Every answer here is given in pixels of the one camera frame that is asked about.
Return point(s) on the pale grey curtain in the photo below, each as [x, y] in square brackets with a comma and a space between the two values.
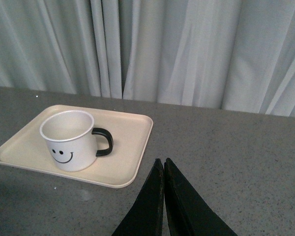
[227, 54]

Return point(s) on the beige rectangular plastic tray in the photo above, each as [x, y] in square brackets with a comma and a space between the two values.
[27, 149]

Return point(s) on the white smiley mug black handle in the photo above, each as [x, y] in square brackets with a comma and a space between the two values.
[73, 141]

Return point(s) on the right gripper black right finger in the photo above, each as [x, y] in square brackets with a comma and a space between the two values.
[187, 212]

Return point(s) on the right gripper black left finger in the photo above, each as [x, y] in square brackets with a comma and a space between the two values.
[145, 218]

